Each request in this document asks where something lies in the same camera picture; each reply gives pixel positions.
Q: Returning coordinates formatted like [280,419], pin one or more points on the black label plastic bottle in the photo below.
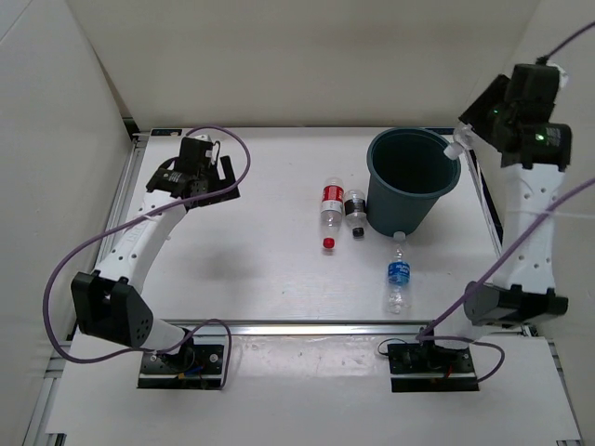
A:
[355,212]

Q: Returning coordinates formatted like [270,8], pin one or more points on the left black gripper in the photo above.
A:
[229,181]

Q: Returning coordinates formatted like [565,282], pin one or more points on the red label plastic bottle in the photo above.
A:
[331,212]

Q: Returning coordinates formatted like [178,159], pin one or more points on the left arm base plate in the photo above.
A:
[201,363]

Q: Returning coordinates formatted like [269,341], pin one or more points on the clear unlabeled plastic bottle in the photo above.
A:
[462,141]

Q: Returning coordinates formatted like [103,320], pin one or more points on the aluminium front rail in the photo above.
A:
[281,328]

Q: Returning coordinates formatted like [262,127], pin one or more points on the blue label Aquafina bottle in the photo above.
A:
[398,277]

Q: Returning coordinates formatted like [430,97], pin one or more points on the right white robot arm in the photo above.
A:
[521,288]

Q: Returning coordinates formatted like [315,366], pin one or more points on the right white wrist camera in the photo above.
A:
[563,77]

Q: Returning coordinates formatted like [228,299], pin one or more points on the dark teal plastic bin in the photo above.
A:
[408,174]

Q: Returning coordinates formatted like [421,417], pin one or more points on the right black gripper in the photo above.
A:
[474,114]

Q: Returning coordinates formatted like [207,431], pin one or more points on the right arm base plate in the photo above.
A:
[427,368]

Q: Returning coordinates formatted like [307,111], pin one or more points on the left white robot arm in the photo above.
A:
[108,302]

